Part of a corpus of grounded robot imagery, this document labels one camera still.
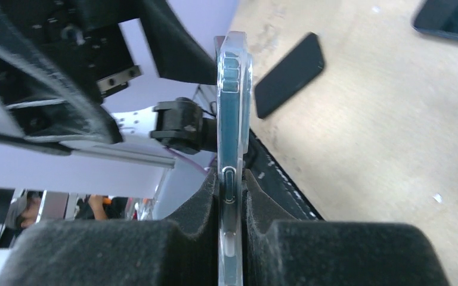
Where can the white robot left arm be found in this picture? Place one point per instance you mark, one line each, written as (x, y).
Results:
(177, 124)

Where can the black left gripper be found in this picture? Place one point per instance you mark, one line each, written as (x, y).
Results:
(60, 59)

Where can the person with grey cap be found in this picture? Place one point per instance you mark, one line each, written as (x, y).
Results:
(23, 211)

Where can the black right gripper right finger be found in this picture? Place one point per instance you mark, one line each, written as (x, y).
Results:
(283, 250)

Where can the black phone with case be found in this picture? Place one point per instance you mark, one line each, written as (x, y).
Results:
(232, 67)

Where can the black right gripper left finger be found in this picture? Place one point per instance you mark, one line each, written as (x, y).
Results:
(181, 249)

